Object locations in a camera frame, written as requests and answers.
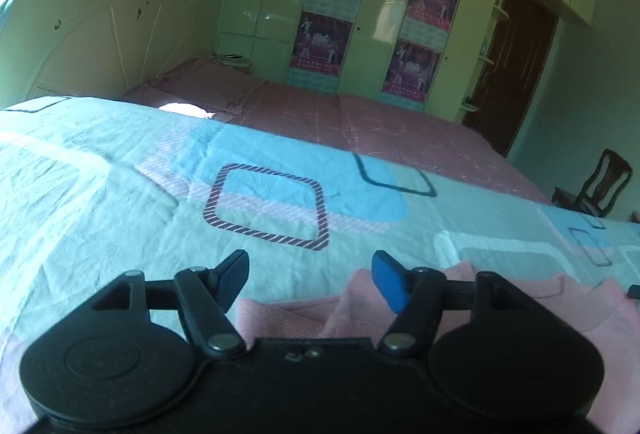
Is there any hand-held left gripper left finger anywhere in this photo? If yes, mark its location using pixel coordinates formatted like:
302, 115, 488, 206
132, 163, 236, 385
87, 250, 250, 361

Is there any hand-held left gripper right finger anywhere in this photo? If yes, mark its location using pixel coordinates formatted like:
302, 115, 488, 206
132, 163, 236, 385
371, 250, 538, 356

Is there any pink sweatshirt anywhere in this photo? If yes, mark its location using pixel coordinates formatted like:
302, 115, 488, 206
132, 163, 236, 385
235, 263, 640, 434

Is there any dark wooden chair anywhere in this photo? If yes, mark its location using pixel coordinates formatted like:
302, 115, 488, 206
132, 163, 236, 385
551, 149, 633, 219

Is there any blue patterned bed sheet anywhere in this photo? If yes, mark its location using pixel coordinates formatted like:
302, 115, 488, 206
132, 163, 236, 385
0, 96, 640, 434

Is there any pink checked bed sheet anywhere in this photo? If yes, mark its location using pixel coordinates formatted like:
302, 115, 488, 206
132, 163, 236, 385
122, 57, 553, 205

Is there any stack of books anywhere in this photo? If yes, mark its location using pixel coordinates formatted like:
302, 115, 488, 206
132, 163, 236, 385
212, 54, 254, 70

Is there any brown wooden door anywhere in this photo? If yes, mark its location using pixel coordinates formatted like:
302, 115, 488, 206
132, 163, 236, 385
460, 0, 559, 158

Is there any corner shelf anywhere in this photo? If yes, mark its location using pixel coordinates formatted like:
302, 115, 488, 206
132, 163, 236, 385
462, 0, 509, 113

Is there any cream headboard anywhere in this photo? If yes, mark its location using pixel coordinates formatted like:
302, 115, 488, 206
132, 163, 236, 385
0, 0, 207, 108

